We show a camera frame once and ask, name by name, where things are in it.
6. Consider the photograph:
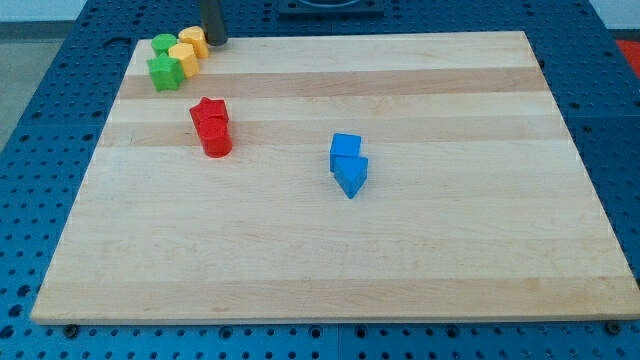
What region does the red star block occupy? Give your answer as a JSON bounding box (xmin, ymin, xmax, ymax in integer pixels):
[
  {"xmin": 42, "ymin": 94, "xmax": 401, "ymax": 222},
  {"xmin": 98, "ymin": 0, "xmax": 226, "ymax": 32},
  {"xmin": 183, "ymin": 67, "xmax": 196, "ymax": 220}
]
[{"xmin": 189, "ymin": 97, "xmax": 229, "ymax": 129}]

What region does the green star block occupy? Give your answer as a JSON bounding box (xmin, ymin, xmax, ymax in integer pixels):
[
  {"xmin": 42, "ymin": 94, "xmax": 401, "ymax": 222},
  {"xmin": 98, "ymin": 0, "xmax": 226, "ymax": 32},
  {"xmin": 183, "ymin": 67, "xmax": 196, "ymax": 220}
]
[{"xmin": 147, "ymin": 53, "xmax": 185, "ymax": 92}]

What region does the blue triangle block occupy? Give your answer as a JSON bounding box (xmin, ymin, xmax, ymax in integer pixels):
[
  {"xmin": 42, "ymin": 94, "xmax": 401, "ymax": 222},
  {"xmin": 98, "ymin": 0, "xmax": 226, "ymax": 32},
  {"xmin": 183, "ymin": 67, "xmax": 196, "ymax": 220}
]
[{"xmin": 334, "ymin": 156, "xmax": 368, "ymax": 199}]

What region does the blue cube block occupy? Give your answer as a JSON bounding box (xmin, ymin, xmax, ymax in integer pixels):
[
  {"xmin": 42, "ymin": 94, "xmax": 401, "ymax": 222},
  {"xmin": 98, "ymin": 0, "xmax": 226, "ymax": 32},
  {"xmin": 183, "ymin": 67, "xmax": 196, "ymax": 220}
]
[{"xmin": 329, "ymin": 133, "xmax": 362, "ymax": 172}]

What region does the red cylinder block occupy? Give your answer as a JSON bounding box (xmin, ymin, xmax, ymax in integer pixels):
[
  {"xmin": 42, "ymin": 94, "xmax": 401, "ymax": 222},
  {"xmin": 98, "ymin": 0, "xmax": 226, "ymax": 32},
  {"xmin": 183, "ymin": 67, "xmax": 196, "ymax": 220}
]
[{"xmin": 198, "ymin": 118, "xmax": 233, "ymax": 158}]

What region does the wooden board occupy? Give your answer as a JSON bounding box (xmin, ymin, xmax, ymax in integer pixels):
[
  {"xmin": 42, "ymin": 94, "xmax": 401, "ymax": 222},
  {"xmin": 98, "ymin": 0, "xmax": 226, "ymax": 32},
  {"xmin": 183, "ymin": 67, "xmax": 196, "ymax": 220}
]
[{"xmin": 31, "ymin": 31, "xmax": 639, "ymax": 325}]

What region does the yellow hexagon block front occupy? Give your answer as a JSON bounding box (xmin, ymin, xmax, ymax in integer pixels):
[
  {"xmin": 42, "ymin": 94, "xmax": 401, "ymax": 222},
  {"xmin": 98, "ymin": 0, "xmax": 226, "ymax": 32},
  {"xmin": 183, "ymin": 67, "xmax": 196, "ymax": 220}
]
[{"xmin": 168, "ymin": 43, "xmax": 200, "ymax": 78}]

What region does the yellow block rear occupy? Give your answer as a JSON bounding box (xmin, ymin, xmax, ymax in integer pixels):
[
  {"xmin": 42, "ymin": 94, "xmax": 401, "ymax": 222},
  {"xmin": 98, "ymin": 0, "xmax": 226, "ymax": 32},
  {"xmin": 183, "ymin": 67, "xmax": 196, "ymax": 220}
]
[{"xmin": 178, "ymin": 26, "xmax": 209, "ymax": 58}]

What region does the green cylinder block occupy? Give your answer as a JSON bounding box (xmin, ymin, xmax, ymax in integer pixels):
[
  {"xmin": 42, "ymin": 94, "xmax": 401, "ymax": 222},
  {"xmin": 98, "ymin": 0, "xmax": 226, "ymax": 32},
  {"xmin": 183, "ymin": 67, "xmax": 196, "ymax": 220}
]
[{"xmin": 151, "ymin": 33, "xmax": 177, "ymax": 57}]

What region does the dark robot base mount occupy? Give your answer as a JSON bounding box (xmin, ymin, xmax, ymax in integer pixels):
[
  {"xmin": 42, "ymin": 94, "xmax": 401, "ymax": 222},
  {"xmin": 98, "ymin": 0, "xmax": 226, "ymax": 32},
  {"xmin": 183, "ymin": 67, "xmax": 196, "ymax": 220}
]
[{"xmin": 277, "ymin": 0, "xmax": 384, "ymax": 18}]

